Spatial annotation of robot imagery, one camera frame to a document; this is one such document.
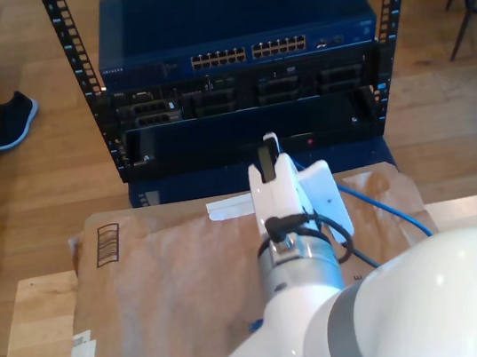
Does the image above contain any blue network switch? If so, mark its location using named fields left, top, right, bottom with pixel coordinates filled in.
left=88, top=0, right=383, bottom=93

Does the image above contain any white shipping label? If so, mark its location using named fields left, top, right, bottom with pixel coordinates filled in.
left=62, top=329, right=99, bottom=357

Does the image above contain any brown paper mailer bag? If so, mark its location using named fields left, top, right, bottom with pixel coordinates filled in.
left=36, top=154, right=458, bottom=357

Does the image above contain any black rack drawer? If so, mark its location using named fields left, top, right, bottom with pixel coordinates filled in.
left=115, top=84, right=389, bottom=183

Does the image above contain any blue box under rack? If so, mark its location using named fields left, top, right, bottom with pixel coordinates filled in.
left=125, top=139, right=399, bottom=211

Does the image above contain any blue network cable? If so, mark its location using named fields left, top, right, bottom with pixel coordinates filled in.
left=223, top=137, right=449, bottom=333

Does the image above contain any black server rack frame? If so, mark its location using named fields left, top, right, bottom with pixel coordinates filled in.
left=39, top=0, right=440, bottom=192

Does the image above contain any black rack server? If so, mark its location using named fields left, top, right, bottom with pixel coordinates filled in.
left=107, top=49, right=386, bottom=133

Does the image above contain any black camera cable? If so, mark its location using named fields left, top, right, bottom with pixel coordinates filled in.
left=349, top=243, right=382, bottom=273

